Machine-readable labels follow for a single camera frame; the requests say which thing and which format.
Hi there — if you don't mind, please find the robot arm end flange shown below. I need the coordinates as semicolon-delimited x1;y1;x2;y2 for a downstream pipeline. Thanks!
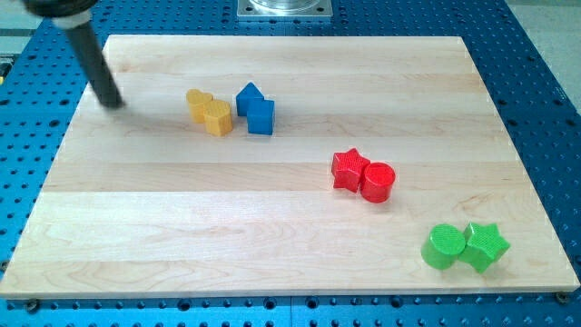
22;0;97;30

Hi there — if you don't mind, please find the wooden board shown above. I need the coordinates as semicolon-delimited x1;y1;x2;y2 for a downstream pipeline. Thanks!
1;35;579;299

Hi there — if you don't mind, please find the red star block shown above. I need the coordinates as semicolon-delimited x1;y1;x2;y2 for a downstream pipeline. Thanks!
331;148;370;193

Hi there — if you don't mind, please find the blue cube block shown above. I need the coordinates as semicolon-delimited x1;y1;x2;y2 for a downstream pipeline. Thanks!
247;99;275;135

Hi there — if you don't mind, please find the blue triangle block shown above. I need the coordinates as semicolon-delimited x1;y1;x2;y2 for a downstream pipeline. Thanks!
235;82;264;116

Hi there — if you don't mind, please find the yellow hexagon block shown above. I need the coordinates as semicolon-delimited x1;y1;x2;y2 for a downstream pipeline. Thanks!
204;100;232;136

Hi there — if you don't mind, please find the red cylinder block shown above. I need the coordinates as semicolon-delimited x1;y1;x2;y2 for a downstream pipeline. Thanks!
359;163;396;203

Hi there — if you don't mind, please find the yellow heart block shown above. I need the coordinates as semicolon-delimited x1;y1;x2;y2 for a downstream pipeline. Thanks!
185;89;213;124

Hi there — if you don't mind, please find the green cylinder block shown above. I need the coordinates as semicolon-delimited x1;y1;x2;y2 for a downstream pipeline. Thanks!
420;223;466;270

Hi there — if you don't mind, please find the green star block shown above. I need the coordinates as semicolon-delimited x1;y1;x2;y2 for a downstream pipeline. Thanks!
458;223;510;273

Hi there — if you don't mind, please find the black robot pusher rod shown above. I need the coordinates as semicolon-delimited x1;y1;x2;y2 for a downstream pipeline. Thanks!
64;22;123;109

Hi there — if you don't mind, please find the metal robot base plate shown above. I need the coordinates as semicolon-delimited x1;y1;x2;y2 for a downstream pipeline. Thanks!
237;0;333;18

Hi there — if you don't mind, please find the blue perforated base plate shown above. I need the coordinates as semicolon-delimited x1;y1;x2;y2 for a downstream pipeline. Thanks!
1;0;580;326

